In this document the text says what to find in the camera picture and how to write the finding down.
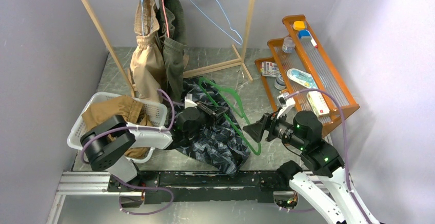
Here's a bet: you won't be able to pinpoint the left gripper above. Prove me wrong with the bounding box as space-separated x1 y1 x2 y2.
185 100 229 138

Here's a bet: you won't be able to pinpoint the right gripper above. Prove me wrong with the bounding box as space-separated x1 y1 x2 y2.
243 106 307 150

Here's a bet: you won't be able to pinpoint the green hanger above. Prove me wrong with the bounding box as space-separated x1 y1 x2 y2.
198 69 262 156

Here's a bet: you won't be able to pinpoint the white plastic laundry basket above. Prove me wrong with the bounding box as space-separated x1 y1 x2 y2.
67 92 168 151

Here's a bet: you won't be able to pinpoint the brown shorts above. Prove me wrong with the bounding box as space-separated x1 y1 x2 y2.
81 95 153 159

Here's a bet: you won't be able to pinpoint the light blue wire hanger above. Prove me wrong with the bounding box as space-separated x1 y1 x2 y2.
187 0 244 45

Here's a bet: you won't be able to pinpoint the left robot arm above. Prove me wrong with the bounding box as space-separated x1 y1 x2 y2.
80 101 229 191

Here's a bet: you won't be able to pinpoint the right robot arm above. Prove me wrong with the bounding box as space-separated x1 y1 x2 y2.
243 111 379 223

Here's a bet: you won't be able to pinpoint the beige shorts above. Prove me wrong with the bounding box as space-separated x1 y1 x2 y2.
130 0 166 103

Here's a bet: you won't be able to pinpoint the olive green shorts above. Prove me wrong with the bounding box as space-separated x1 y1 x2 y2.
157 0 187 101

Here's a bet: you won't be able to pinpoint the round tin can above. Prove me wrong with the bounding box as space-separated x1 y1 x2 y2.
274 74 286 90

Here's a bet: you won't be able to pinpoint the white red box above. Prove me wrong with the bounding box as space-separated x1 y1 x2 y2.
306 91 330 118

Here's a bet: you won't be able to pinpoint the wooden clothes rack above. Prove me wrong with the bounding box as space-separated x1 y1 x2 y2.
81 0 255 97

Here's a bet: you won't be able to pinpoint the light blue oval package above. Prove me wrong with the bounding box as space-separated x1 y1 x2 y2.
287 68 318 89

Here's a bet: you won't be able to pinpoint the colourful snack packet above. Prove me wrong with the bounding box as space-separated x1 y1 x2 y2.
260 61 280 77

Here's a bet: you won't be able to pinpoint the orange wooden shelf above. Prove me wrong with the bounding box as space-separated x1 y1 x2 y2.
255 14 360 136

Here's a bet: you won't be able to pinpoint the clear plastic jar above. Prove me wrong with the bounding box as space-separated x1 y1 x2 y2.
282 36 295 54

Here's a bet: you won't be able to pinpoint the blue white box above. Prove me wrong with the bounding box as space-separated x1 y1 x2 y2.
298 30 318 48

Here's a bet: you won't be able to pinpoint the yellow sponge block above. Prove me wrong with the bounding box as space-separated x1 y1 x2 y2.
292 21 307 31

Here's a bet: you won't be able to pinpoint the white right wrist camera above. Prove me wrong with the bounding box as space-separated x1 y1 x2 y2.
276 92 295 118

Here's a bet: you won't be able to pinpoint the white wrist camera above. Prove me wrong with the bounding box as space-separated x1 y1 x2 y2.
276 92 295 118
184 93 197 109

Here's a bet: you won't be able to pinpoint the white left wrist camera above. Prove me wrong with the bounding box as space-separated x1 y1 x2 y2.
184 93 197 109

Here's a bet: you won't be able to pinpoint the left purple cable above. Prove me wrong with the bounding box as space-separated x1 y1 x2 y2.
80 88 186 164

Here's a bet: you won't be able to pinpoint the purple cable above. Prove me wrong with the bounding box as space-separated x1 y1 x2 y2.
80 88 186 164
285 88 374 224

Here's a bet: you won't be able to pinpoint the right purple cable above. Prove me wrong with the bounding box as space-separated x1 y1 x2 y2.
285 88 374 224

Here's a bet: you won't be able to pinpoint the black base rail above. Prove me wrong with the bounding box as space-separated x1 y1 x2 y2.
141 170 296 204

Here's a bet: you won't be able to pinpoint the pink wire hanger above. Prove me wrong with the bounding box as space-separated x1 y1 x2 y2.
161 0 170 38

